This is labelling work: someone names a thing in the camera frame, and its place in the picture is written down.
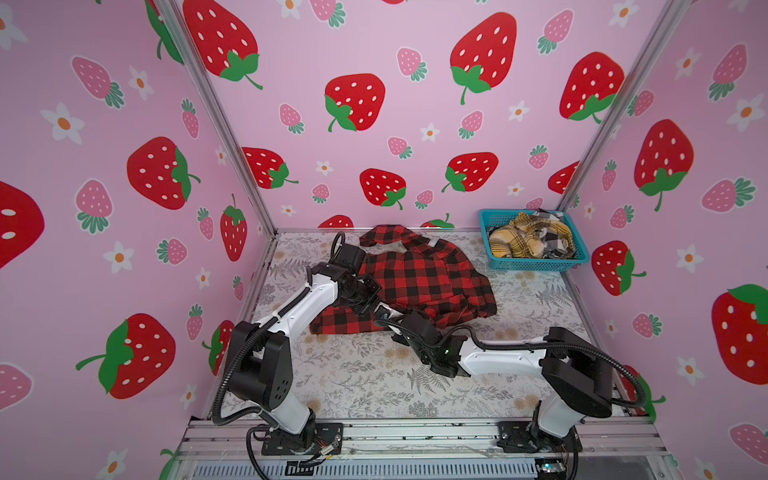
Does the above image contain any red black plaid shirt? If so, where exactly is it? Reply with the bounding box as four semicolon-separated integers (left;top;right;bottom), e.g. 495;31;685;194
308;224;499;336

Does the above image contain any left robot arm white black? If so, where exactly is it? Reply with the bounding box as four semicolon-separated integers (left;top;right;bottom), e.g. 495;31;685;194
211;243;380;445

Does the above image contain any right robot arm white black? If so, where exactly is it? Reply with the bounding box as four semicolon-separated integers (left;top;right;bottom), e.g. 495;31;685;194
374;305;613;453

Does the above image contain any yellow plaid shirt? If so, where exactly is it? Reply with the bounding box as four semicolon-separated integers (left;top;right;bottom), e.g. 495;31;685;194
488;209;576;260

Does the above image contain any teal plastic basket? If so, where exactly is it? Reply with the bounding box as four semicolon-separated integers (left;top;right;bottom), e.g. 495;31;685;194
479;209;589;272

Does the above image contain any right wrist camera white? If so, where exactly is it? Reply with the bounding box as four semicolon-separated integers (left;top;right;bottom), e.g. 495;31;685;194
374;303;403;321

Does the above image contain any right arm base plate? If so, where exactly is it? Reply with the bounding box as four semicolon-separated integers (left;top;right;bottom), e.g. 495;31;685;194
496;421;583;454

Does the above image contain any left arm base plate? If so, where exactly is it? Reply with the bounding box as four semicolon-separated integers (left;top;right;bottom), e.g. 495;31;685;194
261;422;344;456

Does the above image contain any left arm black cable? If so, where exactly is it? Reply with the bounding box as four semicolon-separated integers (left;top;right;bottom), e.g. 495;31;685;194
211;231;349;480

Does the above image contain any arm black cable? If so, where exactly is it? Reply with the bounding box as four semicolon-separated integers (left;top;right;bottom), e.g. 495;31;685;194
374;317;649;480
211;231;349;480

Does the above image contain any aluminium rail frame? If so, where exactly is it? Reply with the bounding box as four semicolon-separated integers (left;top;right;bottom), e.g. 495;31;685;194
162;417;684;479

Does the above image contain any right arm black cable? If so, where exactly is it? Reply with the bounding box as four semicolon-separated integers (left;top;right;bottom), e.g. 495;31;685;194
374;317;649;480

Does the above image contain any left corner aluminium post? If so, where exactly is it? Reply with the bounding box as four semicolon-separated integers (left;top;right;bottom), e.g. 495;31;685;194
157;1;276;237

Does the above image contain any corner aluminium post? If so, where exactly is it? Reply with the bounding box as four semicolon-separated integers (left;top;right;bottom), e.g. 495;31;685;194
557;0;691;211
157;1;276;237

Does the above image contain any right corner aluminium post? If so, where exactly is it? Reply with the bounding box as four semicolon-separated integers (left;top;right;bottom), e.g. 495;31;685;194
557;0;691;211

